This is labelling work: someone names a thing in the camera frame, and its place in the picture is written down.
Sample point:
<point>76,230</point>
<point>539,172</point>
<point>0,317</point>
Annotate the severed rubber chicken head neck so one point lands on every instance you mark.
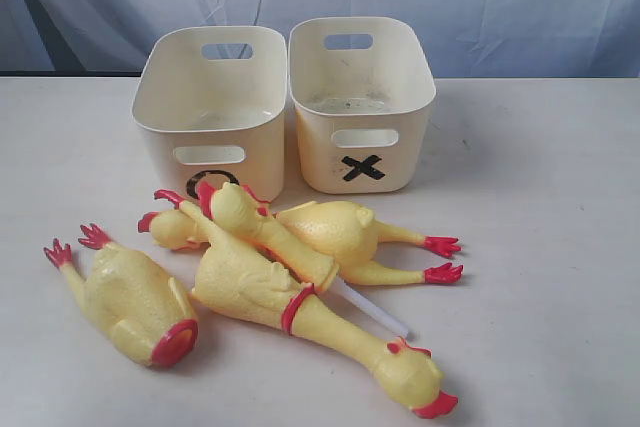
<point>235,209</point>

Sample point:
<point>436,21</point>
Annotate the whole yellow rubber chicken front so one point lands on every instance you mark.
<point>235,280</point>

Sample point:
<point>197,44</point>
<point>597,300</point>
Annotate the headless yellow rubber chicken body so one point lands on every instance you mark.
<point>137,305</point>

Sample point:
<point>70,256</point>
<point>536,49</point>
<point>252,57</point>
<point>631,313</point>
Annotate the yellow rubber chicken rear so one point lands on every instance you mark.
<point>346,231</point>

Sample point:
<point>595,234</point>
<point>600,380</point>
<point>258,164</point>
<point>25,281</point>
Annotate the cream bin marked cross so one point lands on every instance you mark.
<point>362,90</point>

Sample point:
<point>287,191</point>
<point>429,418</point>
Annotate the cream bin marked circle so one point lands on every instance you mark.
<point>211,108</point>

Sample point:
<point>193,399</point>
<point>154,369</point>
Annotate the white plastic squeaker tube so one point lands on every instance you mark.
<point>341,288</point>

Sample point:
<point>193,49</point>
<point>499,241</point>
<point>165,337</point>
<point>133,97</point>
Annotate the blue-grey backdrop curtain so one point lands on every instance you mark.
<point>462,38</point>

